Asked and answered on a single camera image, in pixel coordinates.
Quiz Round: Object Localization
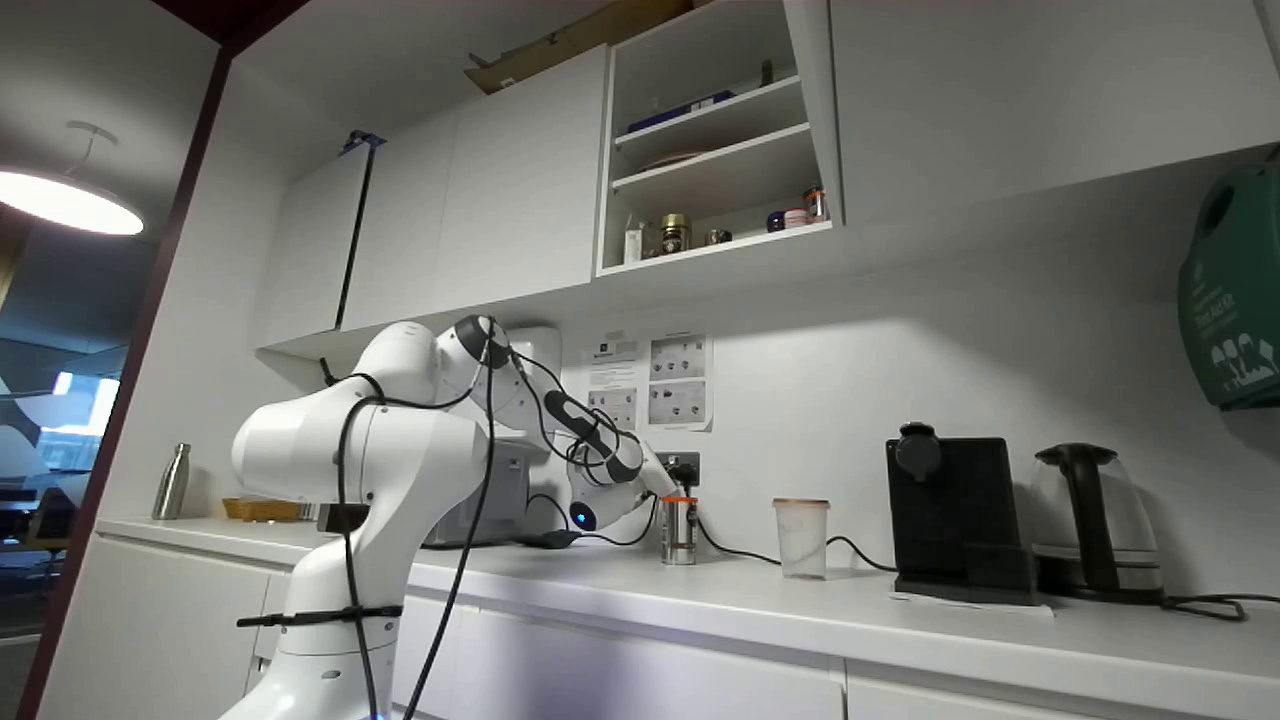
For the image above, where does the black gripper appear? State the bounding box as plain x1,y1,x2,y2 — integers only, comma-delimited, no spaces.
633,455,674,505

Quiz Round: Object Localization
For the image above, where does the steel wall socket plate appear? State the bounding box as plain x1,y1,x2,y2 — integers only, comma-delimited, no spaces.
647,449,706,486

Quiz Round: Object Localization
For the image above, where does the metal canister copper lid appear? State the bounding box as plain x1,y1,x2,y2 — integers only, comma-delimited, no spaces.
661,486,699,567

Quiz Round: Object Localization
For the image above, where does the printed instruction sheet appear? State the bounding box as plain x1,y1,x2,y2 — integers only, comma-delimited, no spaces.
642,381,712,432
582,384,642,435
647,333,712,384

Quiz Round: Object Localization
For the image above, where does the translucent plastic cup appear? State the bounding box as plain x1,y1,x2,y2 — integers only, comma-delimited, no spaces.
766,493,835,585

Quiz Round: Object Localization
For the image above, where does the black coffee machine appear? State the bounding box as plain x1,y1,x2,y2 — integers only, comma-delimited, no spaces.
884,420,1039,606

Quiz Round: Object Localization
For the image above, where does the white open shelf cabinet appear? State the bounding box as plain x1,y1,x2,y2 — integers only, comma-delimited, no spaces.
591,0,847,281

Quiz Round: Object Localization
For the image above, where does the flat blue packet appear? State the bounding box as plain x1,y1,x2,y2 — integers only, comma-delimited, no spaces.
623,88,741,135

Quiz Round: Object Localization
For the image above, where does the flat wooden tray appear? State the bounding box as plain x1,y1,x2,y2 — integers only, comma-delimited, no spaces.
215,493,316,526

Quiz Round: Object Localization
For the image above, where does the thin black pole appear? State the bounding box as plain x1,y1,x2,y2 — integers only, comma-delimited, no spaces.
331,129,389,336

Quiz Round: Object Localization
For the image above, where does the metal flask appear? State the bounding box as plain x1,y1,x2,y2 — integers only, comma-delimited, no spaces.
149,440,194,524

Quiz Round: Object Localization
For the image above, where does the white base cabinet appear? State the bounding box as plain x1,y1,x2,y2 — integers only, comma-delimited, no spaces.
34,531,1113,720

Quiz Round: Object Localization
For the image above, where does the white open cabinet door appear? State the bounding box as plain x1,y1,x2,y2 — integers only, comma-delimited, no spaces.
779,0,1280,231

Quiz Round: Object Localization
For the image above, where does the round ceiling lamp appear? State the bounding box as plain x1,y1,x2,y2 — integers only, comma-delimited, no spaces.
0,115,151,239

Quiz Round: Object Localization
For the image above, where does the black cable sleeve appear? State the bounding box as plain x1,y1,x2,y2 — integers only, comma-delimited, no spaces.
541,384,647,486

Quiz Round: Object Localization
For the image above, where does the black power cable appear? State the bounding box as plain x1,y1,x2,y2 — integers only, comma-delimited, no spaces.
689,505,905,576

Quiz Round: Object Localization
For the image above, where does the small white wall label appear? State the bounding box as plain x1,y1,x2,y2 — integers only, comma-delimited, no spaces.
591,333,642,368

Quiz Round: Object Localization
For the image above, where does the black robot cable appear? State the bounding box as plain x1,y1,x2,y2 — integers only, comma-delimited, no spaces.
326,372,480,720
397,348,504,720

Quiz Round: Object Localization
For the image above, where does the black cable tie strap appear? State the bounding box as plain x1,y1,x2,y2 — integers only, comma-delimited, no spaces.
316,356,392,403
235,603,407,634

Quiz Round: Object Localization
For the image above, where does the white closed wall cupboard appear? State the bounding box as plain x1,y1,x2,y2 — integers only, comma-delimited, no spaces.
251,38,613,353

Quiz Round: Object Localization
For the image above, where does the glass kettle black handle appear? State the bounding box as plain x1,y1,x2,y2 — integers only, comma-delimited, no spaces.
1031,440,1168,603

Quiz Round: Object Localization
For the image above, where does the dark brown door frame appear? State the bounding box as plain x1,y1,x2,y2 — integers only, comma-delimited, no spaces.
11,0,313,720

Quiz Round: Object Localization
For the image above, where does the black kettle cable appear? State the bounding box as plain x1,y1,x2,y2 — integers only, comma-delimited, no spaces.
1157,587,1280,627

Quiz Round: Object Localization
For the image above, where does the green wall mounted case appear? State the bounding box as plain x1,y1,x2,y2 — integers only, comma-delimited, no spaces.
1176,152,1280,414

